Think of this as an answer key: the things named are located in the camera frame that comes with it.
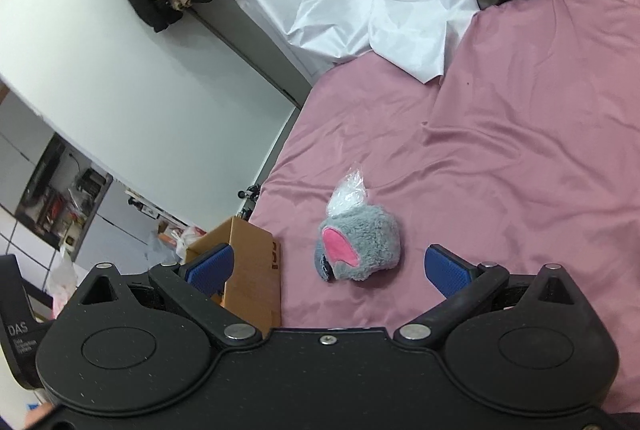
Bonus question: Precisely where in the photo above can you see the small black tripod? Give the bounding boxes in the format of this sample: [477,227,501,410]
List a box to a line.
[237,184,264,218]

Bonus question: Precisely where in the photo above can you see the brown cardboard box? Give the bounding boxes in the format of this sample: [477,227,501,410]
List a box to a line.
[185,216,282,330]

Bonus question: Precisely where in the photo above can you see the grey wardrobe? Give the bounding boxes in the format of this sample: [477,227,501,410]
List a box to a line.
[70,0,316,107]

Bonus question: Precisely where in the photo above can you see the white plastic bag red contents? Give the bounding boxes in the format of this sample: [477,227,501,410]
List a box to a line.
[170,226,207,257]

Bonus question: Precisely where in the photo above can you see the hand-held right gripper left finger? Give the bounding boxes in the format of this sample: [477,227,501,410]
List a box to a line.
[59,244,263,344]

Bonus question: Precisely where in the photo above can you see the grey elephant plush toy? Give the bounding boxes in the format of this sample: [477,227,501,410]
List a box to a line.
[314,205,401,283]

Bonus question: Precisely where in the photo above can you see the person's left hand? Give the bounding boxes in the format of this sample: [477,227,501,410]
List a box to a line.
[22,402,59,429]

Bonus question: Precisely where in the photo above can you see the pink bed cover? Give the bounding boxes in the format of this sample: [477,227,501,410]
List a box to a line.
[248,0,640,417]

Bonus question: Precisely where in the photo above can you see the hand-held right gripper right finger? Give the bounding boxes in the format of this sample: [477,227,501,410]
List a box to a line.
[393,244,594,343]

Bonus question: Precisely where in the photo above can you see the clear plastic bag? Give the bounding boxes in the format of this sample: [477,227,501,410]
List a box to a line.
[326,167,370,217]

